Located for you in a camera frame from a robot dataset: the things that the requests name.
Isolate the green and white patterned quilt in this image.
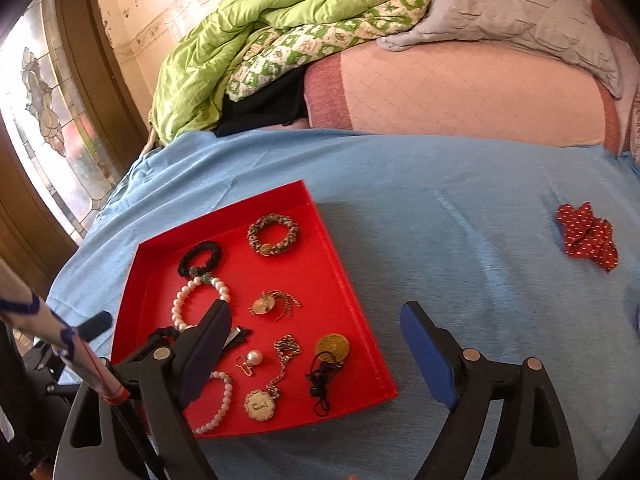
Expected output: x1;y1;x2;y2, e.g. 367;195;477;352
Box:
225;0;441;103

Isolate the green comforter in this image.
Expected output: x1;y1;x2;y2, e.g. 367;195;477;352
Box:
150;0;401;145

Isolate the white stick with blue string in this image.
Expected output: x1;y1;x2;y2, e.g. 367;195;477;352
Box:
0;259;132;407

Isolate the leopard beaded bracelet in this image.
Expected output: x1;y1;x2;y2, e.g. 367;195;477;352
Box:
246;213;301;257

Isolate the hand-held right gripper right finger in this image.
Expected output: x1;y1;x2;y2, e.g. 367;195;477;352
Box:
400;301;581;480

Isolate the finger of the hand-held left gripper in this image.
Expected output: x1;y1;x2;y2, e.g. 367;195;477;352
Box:
75;311;112;343

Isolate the red tray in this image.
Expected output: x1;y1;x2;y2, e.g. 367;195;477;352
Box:
110;179;400;440

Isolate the black cloth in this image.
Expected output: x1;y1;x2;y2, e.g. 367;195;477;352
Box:
215;67;308;138

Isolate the striped bed sheet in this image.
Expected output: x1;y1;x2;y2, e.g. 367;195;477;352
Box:
622;105;640;166

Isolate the pearl earring with gold hook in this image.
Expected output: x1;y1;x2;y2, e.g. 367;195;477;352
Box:
235;350;265;377

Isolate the brown bolster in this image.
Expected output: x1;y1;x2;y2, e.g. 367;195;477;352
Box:
590;0;632;43

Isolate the pink pearl bracelet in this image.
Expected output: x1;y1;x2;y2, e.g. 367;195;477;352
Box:
192;371;234;436

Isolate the gold coin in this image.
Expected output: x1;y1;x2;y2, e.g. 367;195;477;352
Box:
306;332;351;418

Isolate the black scrunchie bracelet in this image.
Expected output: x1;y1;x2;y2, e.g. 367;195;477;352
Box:
177;241;221;278

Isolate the chain necklace with round pendant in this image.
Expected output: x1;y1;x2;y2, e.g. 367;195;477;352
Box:
243;334;303;423

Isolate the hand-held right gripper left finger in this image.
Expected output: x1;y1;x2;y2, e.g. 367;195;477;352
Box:
52;299;233;480

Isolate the white pearl bead bracelet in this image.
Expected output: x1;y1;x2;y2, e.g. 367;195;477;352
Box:
172;272;232;331

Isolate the black hair clip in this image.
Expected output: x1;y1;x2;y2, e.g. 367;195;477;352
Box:
149;326;253;352

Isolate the stained-glass window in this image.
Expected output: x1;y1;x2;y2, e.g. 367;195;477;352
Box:
0;0;126;241

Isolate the red polka-dot bow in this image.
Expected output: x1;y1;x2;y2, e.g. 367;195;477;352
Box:
556;201;620;273

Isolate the grey pillow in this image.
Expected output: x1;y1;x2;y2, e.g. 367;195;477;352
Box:
375;0;626;100

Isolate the gold tassel pendant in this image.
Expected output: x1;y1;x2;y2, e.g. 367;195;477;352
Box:
248;288;302;322

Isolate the blue blanket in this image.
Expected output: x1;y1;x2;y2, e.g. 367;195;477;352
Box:
45;127;640;480

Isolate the pink bolster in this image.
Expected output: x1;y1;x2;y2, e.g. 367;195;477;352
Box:
303;40;626;156

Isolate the wooden window frame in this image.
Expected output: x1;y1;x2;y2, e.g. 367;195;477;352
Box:
0;0;151;286

